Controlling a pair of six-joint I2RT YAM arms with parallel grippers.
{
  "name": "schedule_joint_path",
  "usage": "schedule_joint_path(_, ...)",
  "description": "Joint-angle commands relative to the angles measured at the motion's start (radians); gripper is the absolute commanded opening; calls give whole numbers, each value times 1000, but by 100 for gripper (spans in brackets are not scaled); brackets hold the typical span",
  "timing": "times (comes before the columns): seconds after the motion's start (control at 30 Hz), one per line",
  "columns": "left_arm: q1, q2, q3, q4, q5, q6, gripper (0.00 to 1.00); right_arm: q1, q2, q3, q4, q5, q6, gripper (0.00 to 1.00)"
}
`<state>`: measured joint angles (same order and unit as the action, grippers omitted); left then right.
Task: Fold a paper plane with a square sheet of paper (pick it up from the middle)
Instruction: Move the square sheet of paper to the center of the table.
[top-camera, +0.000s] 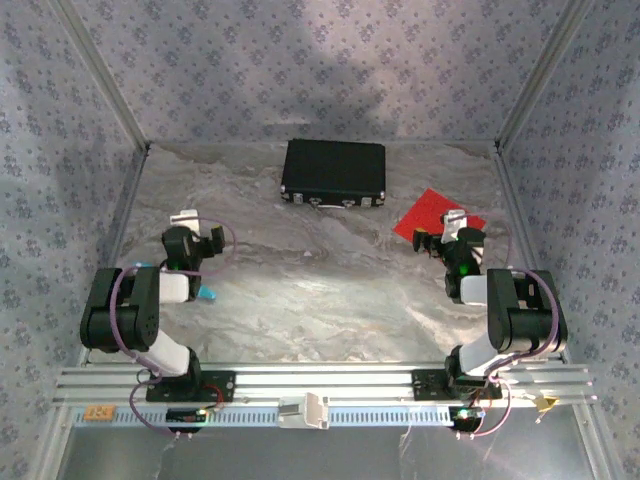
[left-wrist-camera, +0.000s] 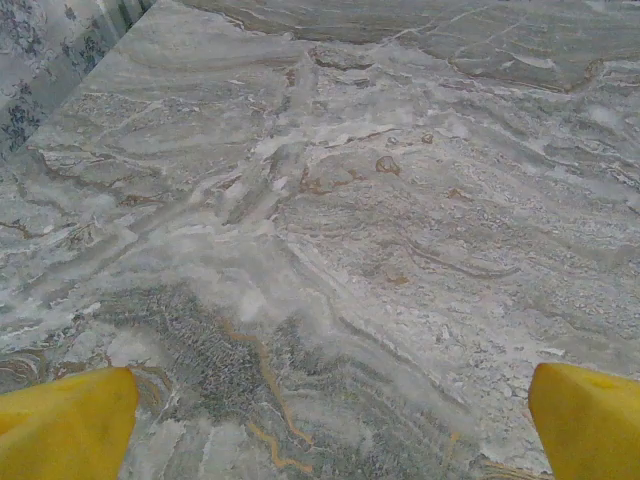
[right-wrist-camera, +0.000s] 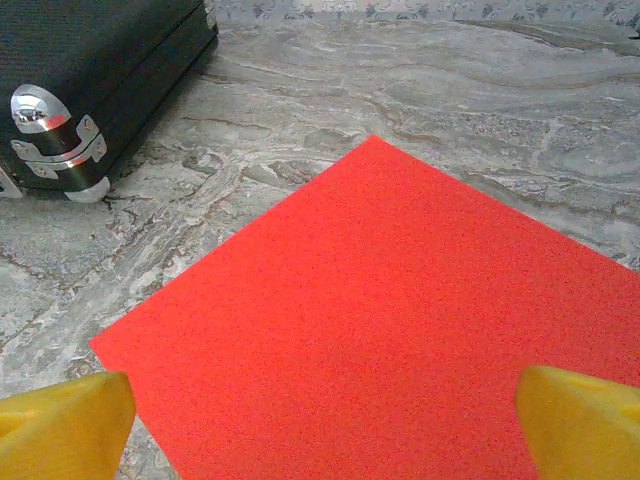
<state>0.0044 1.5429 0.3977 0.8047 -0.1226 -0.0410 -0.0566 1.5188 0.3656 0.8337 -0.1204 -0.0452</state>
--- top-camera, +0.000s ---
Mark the red cloth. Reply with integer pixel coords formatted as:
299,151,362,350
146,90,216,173
392,188,486,245

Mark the black hard case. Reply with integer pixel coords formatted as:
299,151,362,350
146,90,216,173
279,138,387,210

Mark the small black circuit board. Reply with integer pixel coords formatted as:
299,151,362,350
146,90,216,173
448,406,486,431
166,407,209,434

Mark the yellow tape tag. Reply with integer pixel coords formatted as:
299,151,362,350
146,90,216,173
530,394,560,415

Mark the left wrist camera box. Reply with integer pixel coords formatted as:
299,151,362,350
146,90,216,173
168,208,202,235

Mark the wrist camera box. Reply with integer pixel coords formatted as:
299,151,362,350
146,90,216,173
168,208,202,235
441,209,470,245

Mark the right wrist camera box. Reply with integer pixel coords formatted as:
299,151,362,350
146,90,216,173
441,209,470,245

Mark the aluminium side rail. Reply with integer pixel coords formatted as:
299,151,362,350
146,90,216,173
74,144,152,366
492,142,571,366

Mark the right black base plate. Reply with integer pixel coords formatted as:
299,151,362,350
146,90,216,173
410,368,503,401

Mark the aluminium mounting rail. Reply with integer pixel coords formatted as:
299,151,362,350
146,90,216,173
52,363,599,407

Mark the slotted grey cable duct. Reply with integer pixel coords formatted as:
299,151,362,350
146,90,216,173
72,405,459,429

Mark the white plastic bracket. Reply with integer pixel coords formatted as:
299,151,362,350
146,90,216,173
277,392,331,431

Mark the aluminium frame post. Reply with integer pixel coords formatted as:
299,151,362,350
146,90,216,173
49,0,152,151
494,0,599,151

